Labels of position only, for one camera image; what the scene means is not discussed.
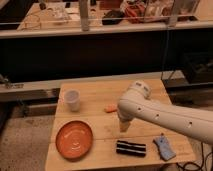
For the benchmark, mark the red object on shelf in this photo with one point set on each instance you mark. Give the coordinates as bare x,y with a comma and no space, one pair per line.
135,13

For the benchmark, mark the blue cloth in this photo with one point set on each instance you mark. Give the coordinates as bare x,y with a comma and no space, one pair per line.
165,151

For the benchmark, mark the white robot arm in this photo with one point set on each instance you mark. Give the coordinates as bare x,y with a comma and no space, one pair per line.
136,103

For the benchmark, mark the black object on shelf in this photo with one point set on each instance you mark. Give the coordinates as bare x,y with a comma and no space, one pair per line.
112,17

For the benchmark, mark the orange carrot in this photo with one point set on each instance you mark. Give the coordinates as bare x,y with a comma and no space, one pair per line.
110,108

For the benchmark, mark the black box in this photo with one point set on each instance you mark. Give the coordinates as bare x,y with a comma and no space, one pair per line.
198,67

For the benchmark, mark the black white striped object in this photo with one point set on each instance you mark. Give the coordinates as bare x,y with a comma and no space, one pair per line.
129,148

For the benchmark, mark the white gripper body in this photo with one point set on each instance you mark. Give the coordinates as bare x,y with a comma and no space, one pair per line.
124,125

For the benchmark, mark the orange plate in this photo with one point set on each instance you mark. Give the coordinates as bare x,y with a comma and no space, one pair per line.
74,140

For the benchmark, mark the translucent plastic cup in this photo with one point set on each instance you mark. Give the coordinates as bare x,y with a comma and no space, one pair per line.
72,99

